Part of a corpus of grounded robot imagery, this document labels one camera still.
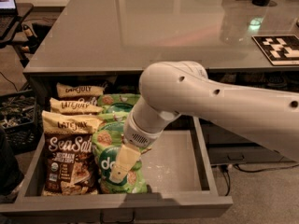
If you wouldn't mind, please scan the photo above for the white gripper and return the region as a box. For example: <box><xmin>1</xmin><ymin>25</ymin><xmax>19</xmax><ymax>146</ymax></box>
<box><xmin>109</xmin><ymin>115</ymin><xmax>162</xmax><ymax>183</ymax></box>

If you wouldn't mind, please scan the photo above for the green rice chip bag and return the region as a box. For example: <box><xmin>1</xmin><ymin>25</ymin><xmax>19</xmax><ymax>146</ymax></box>
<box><xmin>98</xmin><ymin>111</ymin><xmax>129</xmax><ymax>133</ymax></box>
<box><xmin>97</xmin><ymin>93</ymin><xmax>140</xmax><ymax>113</ymax></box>
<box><xmin>92</xmin><ymin>130</ymin><xmax>148</xmax><ymax>194</ymax></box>

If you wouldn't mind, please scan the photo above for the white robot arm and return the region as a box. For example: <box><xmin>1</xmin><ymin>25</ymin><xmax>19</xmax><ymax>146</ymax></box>
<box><xmin>110</xmin><ymin>61</ymin><xmax>299</xmax><ymax>183</ymax></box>

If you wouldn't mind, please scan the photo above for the front sea salt tortilla bag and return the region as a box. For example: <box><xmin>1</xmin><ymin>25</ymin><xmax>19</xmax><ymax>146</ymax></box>
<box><xmin>42</xmin><ymin>111</ymin><xmax>102</xmax><ymax>196</ymax></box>

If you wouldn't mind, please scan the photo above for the open grey top drawer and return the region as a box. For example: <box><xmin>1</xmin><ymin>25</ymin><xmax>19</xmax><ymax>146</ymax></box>
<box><xmin>0</xmin><ymin>119</ymin><xmax>233</xmax><ymax>224</ymax></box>

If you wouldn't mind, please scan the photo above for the middle tortilla chip bag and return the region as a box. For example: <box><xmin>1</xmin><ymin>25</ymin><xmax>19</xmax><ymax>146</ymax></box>
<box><xmin>50</xmin><ymin>98</ymin><xmax>103</xmax><ymax>115</ymax></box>

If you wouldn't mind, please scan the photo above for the tortilla chip bag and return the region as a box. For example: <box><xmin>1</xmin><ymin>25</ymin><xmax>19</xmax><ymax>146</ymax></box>
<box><xmin>50</xmin><ymin>98</ymin><xmax>103</xmax><ymax>115</ymax></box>
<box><xmin>56</xmin><ymin>83</ymin><xmax>104</xmax><ymax>98</ymax></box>

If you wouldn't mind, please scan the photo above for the grey right middle drawer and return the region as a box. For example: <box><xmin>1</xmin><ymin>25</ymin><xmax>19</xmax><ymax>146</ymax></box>
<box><xmin>201</xmin><ymin>124</ymin><xmax>252</xmax><ymax>145</ymax></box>

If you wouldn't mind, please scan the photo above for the grey right bottom drawer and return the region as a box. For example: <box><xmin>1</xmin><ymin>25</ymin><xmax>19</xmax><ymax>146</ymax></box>
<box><xmin>207</xmin><ymin>146</ymin><xmax>291</xmax><ymax>164</ymax></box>

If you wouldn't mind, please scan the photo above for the rear tortilla chip bag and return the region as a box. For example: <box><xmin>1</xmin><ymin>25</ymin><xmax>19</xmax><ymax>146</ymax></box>
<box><xmin>56</xmin><ymin>83</ymin><xmax>104</xmax><ymax>98</ymax></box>

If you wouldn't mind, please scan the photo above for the grey counter cabinet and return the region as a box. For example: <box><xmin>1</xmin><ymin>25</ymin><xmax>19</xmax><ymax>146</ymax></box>
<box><xmin>24</xmin><ymin>0</ymin><xmax>298</xmax><ymax>105</ymax></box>

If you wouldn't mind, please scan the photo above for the black plastic crate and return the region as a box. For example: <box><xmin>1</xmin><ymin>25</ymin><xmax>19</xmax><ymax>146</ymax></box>
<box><xmin>0</xmin><ymin>90</ymin><xmax>40</xmax><ymax>155</ymax></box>

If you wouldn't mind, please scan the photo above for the black white fiducial marker board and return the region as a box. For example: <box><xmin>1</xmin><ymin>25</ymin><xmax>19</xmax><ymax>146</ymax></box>
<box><xmin>252</xmin><ymin>35</ymin><xmax>299</xmax><ymax>66</ymax></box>

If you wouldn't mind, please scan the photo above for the laptop computer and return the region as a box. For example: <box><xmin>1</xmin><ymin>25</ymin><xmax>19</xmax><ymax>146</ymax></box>
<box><xmin>0</xmin><ymin>0</ymin><xmax>18</xmax><ymax>39</ymax></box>

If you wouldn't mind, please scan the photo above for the black floor cable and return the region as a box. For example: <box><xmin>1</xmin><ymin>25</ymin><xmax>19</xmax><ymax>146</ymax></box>
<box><xmin>218</xmin><ymin>161</ymin><xmax>299</xmax><ymax>197</ymax></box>

